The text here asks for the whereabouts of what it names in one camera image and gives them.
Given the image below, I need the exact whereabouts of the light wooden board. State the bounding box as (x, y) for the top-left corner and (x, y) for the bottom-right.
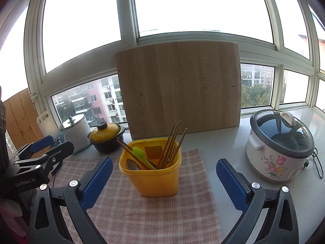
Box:
(115, 41), (241, 139)

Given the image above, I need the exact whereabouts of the brown wooden plank panel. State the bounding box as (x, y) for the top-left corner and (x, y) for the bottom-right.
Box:
(4, 88), (43, 149)

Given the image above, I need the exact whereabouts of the black pot yellow lid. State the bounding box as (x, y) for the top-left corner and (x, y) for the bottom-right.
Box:
(88, 122), (125, 154)

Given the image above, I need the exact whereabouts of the white cutting board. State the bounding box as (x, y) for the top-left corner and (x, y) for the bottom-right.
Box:
(36, 110), (60, 140)

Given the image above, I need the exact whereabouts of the yellow plastic utensil bucket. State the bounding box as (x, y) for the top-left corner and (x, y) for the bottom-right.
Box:
(118, 137), (183, 198)

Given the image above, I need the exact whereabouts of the white floral rice cooker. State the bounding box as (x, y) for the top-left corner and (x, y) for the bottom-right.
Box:
(246, 109), (315, 183)

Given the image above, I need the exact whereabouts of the pink plaid table cloth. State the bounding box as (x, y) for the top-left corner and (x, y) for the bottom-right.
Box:
(52, 148), (224, 244)

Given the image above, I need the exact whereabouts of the left gloved hand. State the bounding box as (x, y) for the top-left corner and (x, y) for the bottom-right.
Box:
(1, 199), (28, 237)

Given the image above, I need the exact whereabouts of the black power cable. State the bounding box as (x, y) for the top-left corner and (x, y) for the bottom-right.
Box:
(303, 146), (325, 180)

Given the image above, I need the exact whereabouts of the wooden chopstick leaning out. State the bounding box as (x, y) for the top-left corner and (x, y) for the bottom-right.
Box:
(116, 138), (150, 170)

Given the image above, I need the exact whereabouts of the metal spoon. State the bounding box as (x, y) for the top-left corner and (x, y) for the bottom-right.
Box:
(126, 159), (141, 170)

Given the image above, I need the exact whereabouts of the white teal kettle canister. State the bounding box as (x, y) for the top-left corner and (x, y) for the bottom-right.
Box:
(59, 113), (91, 154)

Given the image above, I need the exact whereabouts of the green plastic spoon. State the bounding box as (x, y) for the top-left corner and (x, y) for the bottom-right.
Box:
(132, 147), (155, 170)

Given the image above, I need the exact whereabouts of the wooden chopstick in bucket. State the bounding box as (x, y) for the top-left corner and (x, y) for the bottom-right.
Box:
(156, 121), (187, 170)

